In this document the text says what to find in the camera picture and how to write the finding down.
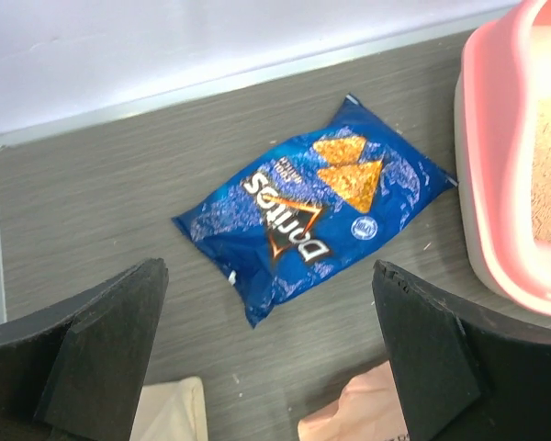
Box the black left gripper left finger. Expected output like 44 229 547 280
0 258 169 440

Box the blue Doritos chip bag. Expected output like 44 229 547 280
173 96 456 325

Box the cream canvas tote bag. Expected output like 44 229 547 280
129 377 208 441

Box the pink cat litter box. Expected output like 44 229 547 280
454 1 551 317

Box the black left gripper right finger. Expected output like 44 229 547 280
372 260 551 441

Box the pink cat litter bag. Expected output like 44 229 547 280
298 361 410 441

